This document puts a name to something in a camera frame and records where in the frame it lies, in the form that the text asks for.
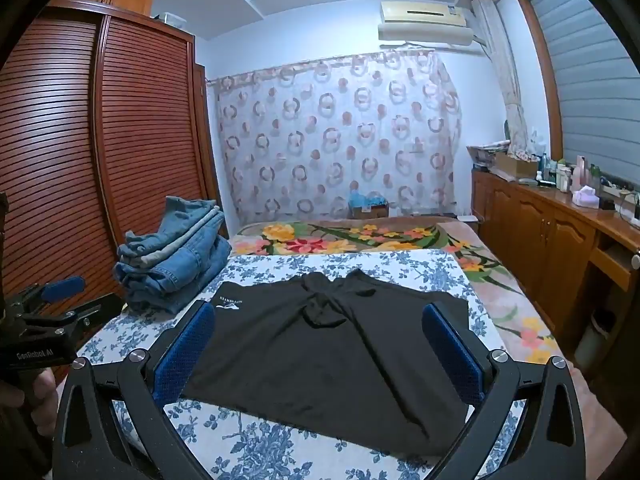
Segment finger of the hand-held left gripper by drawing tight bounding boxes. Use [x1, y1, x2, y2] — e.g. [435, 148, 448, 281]
[7, 275, 87, 307]
[22, 294, 125, 328]

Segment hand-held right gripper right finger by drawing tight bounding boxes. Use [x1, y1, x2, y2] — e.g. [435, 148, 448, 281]
[421, 302, 587, 480]

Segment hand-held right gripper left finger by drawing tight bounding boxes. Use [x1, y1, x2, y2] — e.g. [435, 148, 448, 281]
[52, 300, 236, 480]

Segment black pants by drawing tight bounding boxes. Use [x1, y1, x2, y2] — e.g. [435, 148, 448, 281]
[177, 268, 471, 457]

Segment person's left hand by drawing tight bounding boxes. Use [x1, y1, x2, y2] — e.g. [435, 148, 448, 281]
[0, 367, 60, 442]

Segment pile of folded blue jeans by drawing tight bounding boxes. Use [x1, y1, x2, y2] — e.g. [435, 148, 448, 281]
[114, 196, 232, 315]

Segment colourful flower blanket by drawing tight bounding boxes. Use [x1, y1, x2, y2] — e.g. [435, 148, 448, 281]
[227, 216, 568, 363]

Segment blue floral bedsheet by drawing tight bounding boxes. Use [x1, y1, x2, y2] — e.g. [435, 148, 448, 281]
[75, 249, 507, 480]

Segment wooden louvred wardrobe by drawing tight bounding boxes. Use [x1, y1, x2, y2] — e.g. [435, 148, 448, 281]
[0, 6, 227, 363]

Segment grey waste bin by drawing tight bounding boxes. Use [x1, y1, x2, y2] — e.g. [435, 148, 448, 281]
[574, 306, 619, 372]

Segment wooden sideboard cabinet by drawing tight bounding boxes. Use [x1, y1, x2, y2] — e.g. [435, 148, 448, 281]
[469, 166, 640, 357]

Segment cardboard box with blue bags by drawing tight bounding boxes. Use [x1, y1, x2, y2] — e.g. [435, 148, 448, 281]
[346, 191, 392, 221]

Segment stack of papers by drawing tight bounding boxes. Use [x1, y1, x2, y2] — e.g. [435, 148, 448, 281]
[466, 141, 512, 169]

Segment pink tissue box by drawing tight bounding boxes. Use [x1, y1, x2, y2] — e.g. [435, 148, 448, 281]
[571, 185, 602, 209]

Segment group of toiletry bottles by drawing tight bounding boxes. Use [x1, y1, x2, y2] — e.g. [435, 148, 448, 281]
[536, 152, 607, 195]

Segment circle patterned curtain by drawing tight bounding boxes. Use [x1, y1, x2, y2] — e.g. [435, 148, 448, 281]
[206, 49, 464, 227]

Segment tied beige window curtain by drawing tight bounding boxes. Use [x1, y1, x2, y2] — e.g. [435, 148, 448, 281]
[471, 0, 532, 157]

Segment grey window blind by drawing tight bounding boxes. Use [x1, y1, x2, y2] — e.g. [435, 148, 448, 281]
[527, 0, 640, 183]

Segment wall air conditioner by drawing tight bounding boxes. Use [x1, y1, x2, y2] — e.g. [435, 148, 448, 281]
[376, 0, 490, 52]

